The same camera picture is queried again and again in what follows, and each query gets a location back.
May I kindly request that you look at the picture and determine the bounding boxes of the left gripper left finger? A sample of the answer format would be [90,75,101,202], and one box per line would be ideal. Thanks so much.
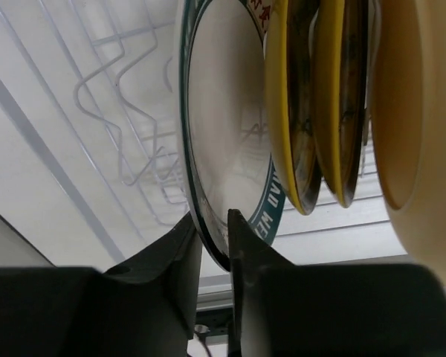
[104,213,202,338]

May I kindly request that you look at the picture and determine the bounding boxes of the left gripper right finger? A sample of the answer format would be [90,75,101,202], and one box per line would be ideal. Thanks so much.
[227,209,294,356]

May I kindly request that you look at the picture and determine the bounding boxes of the white wire dish rack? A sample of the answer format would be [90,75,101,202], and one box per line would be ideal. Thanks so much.
[0,1,407,270]

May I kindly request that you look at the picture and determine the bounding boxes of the yellow brown patterned plate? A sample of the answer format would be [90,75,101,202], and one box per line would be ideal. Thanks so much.
[264,1,321,216]

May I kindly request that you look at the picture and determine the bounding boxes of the beige plate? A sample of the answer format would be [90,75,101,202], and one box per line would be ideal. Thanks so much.
[371,1,446,285]

